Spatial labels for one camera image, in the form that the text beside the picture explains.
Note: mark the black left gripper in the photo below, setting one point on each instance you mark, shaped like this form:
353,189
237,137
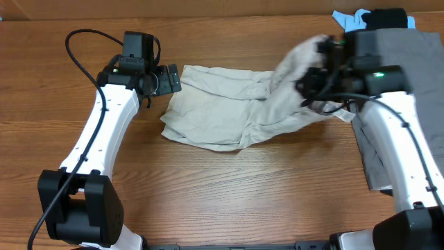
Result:
165,85

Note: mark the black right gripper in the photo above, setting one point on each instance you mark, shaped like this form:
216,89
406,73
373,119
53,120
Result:
310,85

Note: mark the beige shorts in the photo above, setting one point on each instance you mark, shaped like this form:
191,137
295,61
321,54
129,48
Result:
225,109

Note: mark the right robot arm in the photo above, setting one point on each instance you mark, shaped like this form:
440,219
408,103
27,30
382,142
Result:
352,72

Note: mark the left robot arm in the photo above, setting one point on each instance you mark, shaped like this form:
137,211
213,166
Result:
79,202

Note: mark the light blue garment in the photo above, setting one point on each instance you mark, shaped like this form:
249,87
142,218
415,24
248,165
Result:
354,22

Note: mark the black garment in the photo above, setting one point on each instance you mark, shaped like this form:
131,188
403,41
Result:
385,18

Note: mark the grey shorts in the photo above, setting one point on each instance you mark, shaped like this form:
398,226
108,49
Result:
420,55

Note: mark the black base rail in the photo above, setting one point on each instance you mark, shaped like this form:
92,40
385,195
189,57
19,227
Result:
300,245

